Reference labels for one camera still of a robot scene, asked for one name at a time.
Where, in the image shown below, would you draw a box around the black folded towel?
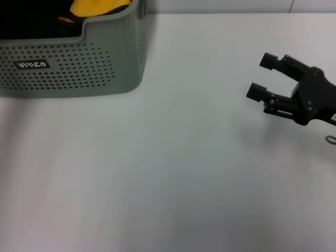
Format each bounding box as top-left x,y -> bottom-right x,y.
0,0 -> 85,40

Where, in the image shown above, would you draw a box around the yellow towel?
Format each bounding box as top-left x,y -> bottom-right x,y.
57,0 -> 131,24

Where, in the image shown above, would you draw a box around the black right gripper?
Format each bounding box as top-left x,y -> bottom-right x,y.
246,52 -> 336,126

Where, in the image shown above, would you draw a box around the grey-green perforated storage box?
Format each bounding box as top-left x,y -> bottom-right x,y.
0,0 -> 148,98

